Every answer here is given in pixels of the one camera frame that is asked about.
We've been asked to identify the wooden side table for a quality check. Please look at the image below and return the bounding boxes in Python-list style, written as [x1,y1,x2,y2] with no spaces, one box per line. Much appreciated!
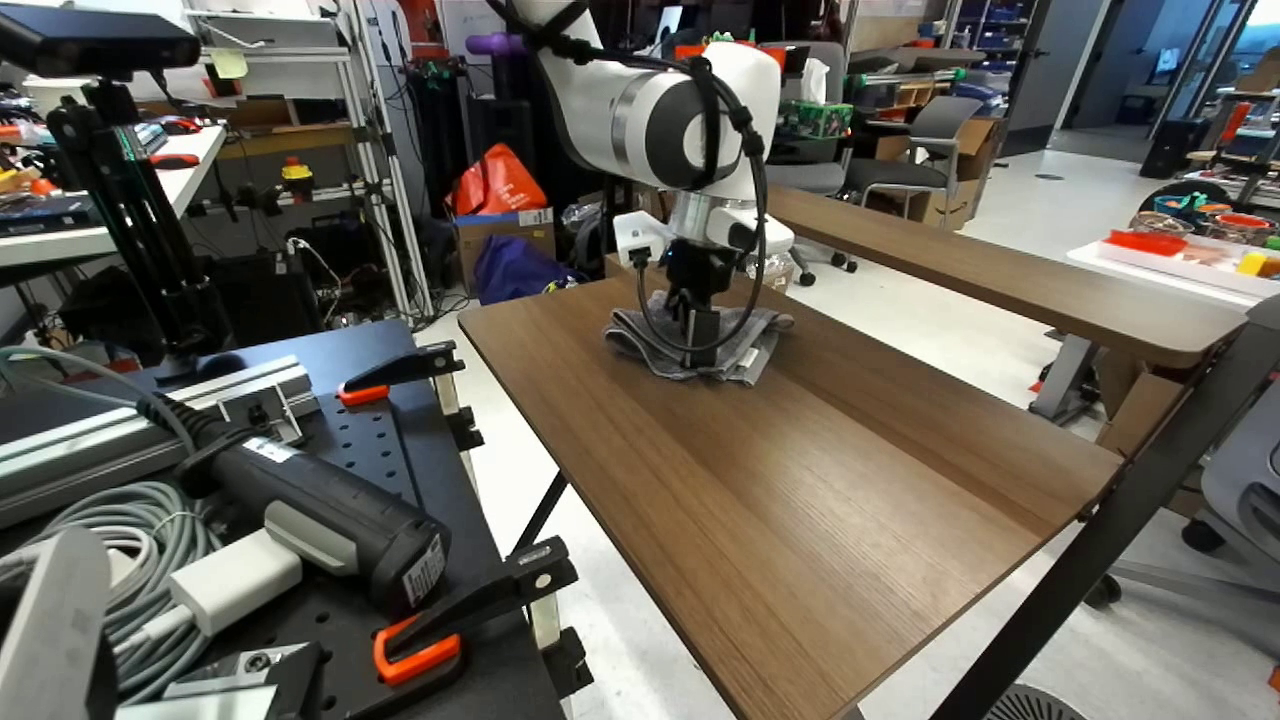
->
[764,184,1251,374]

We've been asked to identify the purple blue bag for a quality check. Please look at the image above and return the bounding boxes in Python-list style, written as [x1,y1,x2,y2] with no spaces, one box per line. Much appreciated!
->
[473,236,575,307]

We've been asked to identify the grey blue office chair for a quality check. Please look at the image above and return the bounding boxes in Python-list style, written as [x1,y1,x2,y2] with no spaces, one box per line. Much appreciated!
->
[1176,377,1280,575]

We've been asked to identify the black cylindrical device white label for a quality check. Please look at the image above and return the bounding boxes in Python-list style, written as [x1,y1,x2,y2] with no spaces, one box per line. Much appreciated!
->
[196,431,453,615]

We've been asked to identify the aluminium extrusion bar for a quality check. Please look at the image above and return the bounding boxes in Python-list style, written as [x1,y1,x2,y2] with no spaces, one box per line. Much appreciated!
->
[0,357,323,531]

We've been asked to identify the metal shelving rack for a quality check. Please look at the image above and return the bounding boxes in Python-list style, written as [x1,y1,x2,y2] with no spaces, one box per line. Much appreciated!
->
[182,0,434,325]

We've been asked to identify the orange bag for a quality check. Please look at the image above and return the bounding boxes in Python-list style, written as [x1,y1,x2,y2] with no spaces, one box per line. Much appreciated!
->
[445,142,553,221]

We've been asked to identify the cardboard box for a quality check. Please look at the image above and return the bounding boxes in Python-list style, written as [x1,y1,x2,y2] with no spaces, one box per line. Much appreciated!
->
[915,116,1013,233]
[453,205,559,289]
[1091,363,1193,462]

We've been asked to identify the grey towel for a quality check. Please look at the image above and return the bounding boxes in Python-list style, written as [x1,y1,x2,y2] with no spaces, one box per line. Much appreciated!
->
[601,301,793,393]

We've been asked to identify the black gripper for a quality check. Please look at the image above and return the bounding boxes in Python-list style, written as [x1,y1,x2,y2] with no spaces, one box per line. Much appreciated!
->
[647,236,736,368]

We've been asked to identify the black waste bin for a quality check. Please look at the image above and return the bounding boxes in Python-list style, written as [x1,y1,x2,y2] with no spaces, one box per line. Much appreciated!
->
[1134,116,1210,181]

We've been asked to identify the white power adapter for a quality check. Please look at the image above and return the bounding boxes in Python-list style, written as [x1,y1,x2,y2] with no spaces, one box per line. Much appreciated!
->
[168,529,306,641]

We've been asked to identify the grey metal plate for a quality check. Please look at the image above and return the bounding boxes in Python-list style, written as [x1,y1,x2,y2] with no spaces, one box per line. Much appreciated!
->
[0,523,116,720]

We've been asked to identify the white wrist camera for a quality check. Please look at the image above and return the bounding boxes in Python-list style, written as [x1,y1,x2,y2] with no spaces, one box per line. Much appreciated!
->
[612,210,676,271]

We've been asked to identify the grey coiled cable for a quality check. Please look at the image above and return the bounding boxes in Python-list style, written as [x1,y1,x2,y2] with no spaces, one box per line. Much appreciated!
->
[0,477,225,705]

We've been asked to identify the grey round ribbed base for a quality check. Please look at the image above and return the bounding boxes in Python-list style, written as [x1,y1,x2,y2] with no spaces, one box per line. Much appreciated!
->
[975,681,1091,720]

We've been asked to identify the white table with colourful parts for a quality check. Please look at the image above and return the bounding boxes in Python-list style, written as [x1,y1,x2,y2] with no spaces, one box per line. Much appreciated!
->
[1064,221,1280,306]

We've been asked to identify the black perforated mounting board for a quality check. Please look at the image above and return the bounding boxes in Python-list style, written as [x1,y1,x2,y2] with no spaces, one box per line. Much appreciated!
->
[0,318,570,720]

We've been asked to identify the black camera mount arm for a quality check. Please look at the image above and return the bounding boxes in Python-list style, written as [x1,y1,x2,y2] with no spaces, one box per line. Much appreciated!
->
[42,78,236,363]

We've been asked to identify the white work table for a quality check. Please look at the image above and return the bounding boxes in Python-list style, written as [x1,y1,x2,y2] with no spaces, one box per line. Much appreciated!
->
[0,121,230,275]

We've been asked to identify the black clamp orange handle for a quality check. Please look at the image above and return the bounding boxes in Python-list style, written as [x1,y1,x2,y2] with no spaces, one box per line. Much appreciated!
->
[335,339,466,411]
[369,537,585,694]

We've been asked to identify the black stereo camera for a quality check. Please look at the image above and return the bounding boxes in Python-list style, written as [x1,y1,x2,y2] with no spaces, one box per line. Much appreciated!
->
[0,0,203,79]

